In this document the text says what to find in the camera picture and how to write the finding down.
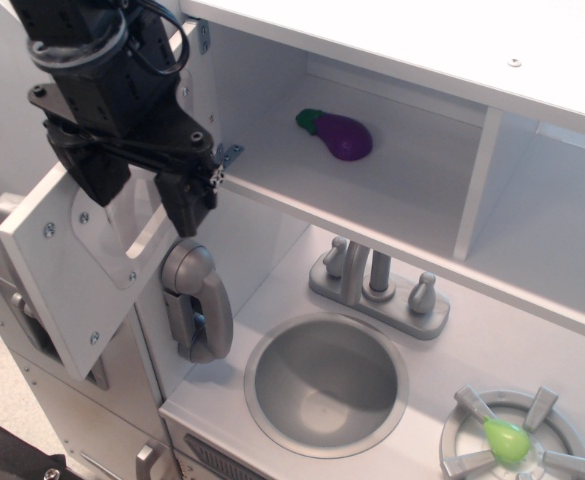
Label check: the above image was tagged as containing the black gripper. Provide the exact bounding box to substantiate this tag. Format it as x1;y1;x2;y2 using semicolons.
29;47;222;237

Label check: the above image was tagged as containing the white toy microwave door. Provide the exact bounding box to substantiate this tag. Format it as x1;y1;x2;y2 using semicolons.
0;164;177;380

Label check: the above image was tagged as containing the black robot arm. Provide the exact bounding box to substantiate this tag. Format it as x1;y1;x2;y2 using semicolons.
12;1;220;238

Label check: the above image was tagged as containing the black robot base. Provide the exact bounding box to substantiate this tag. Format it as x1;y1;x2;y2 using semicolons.
0;427;80;480

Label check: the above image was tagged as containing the grey toy telephone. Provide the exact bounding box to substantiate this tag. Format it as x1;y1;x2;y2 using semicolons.
161;239;233;364

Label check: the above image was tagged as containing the grey toy ice dispenser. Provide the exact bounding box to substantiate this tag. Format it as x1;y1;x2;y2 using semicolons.
0;273;109;391

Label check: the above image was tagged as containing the purple toy eggplant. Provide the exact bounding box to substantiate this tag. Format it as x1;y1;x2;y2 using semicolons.
295;108;373;161

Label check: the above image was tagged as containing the grey toy faucet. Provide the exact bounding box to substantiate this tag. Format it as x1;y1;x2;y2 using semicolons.
309;236;450;340

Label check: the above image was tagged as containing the grey round toy sink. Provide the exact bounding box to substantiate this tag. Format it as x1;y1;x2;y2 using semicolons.
244;312;409;459

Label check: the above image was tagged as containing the white toy kitchen cabinet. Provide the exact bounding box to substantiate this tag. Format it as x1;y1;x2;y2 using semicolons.
0;1;585;479

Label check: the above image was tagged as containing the grey oven control panel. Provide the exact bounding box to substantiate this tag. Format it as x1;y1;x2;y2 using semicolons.
184;434;265;480

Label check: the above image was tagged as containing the green toy pear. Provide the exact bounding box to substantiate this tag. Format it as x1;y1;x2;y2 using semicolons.
483;417;531;464

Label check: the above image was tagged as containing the grey toy stove burner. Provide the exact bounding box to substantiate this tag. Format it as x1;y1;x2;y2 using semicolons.
439;385;585;479

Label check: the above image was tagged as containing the grey lower door handle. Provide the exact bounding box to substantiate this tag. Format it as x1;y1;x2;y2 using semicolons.
135;442;167;480

